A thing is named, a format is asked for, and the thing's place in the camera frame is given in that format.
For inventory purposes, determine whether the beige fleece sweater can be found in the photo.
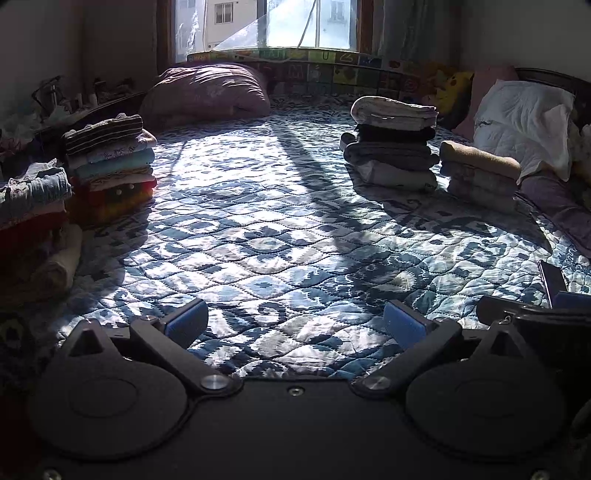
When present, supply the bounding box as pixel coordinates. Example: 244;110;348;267
440;141;521;181

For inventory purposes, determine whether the striped folded clothes stack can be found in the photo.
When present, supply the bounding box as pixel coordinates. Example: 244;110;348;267
61;113;157;192

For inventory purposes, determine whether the grey folded clothes pile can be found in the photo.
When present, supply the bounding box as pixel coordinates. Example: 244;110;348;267
1;159;72;228

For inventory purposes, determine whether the black smartphone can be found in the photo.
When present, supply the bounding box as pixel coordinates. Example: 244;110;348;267
538;261;567;308

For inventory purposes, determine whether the pale folded garment bottom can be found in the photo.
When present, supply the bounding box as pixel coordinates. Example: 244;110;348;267
448;178;516;214

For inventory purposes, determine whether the beige rolled towel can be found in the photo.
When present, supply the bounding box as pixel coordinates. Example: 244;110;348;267
32;224;83;297

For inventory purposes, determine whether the red yellow folded item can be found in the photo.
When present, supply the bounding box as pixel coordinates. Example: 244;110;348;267
68;179;157;227

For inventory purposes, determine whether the blue patterned quilt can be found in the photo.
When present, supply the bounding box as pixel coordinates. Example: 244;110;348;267
29;99;590;378

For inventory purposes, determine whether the floral folded garment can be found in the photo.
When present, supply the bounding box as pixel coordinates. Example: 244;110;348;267
441;161;517;196

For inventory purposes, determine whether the white panda folded garment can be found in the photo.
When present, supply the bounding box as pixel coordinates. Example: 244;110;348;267
353;160;438;192

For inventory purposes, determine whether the white pillow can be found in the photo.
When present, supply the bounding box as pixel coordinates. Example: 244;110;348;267
473;80;575;181

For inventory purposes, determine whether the grey folded garment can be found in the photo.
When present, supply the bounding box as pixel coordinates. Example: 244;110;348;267
339;132;439;171

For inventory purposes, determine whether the dark wooden headboard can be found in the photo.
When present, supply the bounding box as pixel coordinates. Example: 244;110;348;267
515;67;591;129

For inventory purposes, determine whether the black folded garment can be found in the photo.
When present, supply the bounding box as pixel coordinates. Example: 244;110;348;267
356;124;436;144

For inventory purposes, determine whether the cream folded garment on top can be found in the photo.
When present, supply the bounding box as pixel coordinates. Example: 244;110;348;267
351;96;438;131

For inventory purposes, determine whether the pink pillow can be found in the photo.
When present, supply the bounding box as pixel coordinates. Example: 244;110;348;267
452;64;521;142

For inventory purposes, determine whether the yellow plush toy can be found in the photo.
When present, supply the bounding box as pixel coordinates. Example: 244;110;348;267
421;65;474;117

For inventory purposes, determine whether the purple rolled duvet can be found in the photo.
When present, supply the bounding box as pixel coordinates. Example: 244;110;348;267
139;63;270;130

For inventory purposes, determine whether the colourful alphabet play mat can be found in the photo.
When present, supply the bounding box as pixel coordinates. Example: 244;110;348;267
187;47;436;102

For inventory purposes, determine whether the grey curtain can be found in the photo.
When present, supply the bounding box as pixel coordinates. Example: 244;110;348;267
372;0;464;65

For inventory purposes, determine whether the window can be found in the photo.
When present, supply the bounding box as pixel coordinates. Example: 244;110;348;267
172;0;359;59

